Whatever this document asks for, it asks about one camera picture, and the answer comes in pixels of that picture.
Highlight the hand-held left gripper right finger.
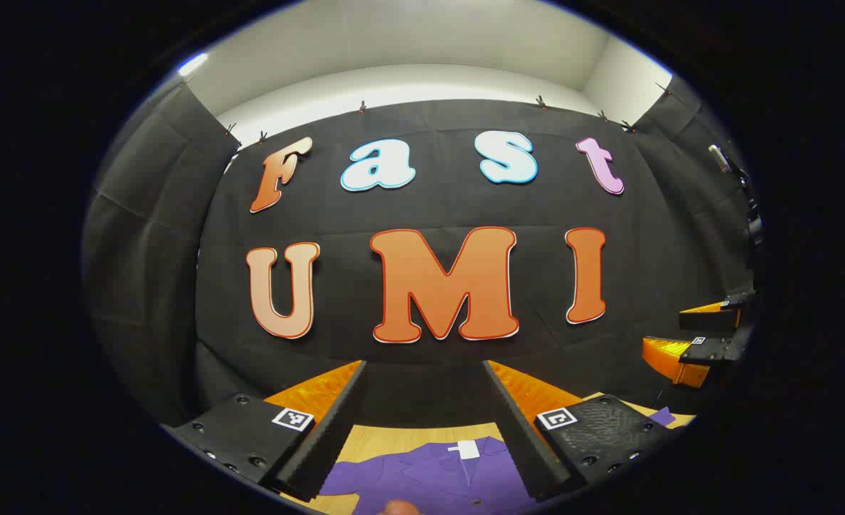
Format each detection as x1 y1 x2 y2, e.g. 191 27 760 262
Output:
483 360 680 501

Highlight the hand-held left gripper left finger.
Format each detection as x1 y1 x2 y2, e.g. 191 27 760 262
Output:
161 360 367 501

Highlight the purple shirt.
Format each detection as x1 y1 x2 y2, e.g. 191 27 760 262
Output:
318 406 677 515

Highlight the black backdrop cloth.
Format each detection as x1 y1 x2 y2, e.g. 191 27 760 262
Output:
82 75 763 430

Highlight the row of small cloth clips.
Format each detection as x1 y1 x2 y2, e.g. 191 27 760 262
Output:
179 75 673 144

